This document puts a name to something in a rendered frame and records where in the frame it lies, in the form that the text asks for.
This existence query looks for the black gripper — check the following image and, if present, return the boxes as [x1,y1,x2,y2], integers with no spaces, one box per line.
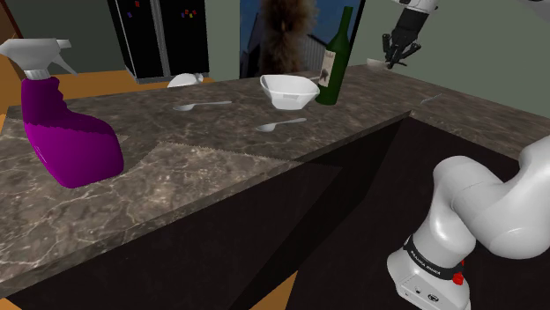
[382,8,431,70]

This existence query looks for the green wine bottle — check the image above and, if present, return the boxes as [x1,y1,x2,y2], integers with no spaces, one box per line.
[315,5,354,107]

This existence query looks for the white angular bowl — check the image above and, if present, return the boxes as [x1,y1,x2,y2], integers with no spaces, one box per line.
[259,74,321,111]

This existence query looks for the silver spoon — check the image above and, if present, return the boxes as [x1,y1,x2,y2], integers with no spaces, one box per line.
[256,117,308,133]
[172,100,233,112]

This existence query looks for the dark robot stand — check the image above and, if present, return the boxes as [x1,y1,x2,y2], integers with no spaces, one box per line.
[285,116,550,310]

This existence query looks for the white rounded object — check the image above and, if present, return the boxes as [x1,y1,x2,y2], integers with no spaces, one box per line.
[166,72,204,89]

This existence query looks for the black refrigerator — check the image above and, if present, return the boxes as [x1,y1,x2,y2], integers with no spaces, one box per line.
[106,0,211,85]

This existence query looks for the purple spray bottle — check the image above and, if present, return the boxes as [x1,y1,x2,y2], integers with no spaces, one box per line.
[0,37,126,190]

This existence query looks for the blue wall picture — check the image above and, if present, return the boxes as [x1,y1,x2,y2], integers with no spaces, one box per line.
[238,0,367,80]

